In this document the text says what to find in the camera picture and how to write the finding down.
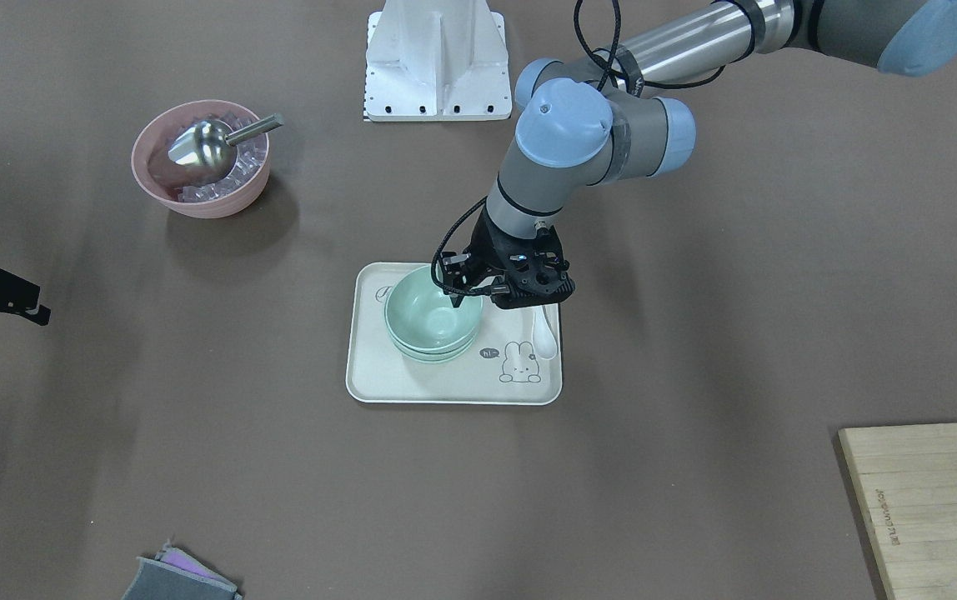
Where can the wooden cutting board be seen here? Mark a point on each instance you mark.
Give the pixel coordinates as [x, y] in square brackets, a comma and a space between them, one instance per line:
[905, 485]

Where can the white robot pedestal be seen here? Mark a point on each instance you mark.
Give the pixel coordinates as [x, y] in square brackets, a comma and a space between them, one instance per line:
[436, 61]

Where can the steel ice scoop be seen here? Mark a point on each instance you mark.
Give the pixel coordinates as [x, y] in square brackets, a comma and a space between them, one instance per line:
[208, 147]

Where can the green bowl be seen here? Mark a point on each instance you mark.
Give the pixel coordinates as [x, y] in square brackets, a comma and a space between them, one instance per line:
[429, 358]
[417, 312]
[464, 342]

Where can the pink bowl with ice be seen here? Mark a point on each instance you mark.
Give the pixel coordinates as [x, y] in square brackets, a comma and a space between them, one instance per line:
[241, 187]

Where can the grey folded cloth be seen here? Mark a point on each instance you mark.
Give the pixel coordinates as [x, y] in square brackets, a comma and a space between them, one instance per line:
[173, 573]

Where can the white ceramic spoon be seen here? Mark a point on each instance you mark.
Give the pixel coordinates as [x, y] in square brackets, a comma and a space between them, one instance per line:
[543, 339]

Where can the green bowl on tray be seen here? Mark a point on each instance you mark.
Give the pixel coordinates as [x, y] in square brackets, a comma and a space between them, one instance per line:
[429, 358]

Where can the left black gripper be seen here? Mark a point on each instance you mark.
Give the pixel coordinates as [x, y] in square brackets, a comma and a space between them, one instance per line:
[492, 247]

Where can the cream rabbit tray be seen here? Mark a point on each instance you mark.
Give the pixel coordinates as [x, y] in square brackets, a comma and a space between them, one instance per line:
[501, 366]

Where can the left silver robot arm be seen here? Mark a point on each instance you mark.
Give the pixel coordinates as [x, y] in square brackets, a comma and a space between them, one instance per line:
[588, 123]

